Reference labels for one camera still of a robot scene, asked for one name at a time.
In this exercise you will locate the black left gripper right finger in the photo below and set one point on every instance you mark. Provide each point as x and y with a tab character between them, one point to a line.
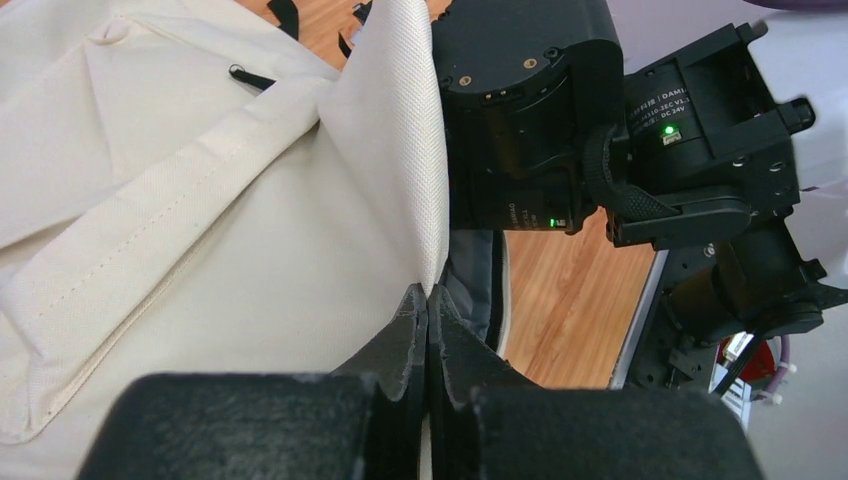
488	421

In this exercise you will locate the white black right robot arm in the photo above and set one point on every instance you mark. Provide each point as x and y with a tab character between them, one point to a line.
728	156

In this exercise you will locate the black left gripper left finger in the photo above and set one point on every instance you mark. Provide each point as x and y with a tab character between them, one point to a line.
360	421

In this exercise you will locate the cream canvas backpack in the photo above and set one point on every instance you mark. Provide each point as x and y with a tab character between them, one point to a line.
187	188

